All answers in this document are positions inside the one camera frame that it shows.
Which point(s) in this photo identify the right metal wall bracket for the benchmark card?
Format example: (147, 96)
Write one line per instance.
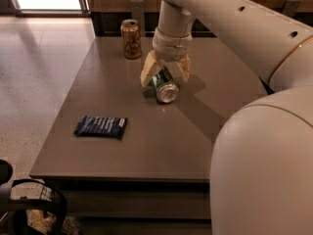
(290, 7)

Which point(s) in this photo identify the blue snack packet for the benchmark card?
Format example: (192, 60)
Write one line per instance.
(111, 127)

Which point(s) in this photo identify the left metal wall bracket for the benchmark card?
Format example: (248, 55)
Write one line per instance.
(138, 14)

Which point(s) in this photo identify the green soda can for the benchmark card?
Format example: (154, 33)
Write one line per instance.
(165, 87)

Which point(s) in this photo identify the metal wall bracket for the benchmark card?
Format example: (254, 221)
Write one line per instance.
(138, 14)
(290, 7)

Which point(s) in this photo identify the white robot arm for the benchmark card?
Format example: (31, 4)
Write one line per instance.
(261, 167)

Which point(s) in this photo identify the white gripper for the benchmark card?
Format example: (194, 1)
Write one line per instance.
(171, 47)

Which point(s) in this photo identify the orange soda can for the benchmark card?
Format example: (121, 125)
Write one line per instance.
(131, 41)

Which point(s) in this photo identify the grey drawer cabinet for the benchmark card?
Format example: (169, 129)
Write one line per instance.
(138, 207)

